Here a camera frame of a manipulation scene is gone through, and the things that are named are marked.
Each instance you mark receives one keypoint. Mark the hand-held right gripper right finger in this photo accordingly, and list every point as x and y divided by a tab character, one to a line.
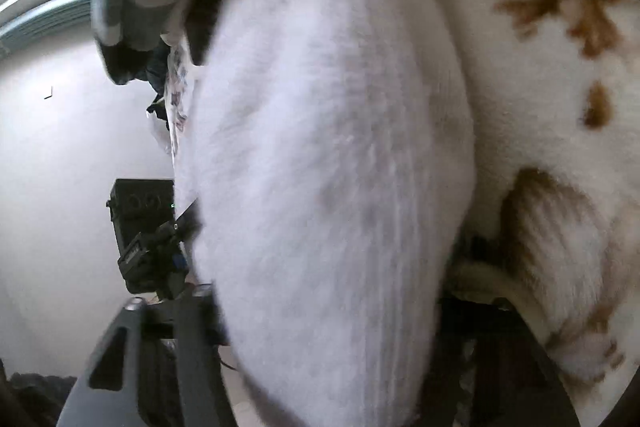
505	357

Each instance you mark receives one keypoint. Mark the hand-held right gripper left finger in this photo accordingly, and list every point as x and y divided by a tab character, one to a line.
195	372

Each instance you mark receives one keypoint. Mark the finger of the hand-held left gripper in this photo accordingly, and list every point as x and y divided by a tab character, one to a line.
187	214

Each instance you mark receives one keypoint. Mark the white knit sweater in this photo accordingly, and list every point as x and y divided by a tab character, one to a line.
325	157

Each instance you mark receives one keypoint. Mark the dark cloth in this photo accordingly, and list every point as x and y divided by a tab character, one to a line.
35	399

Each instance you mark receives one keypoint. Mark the floral blanket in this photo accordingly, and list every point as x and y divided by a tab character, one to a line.
525	107

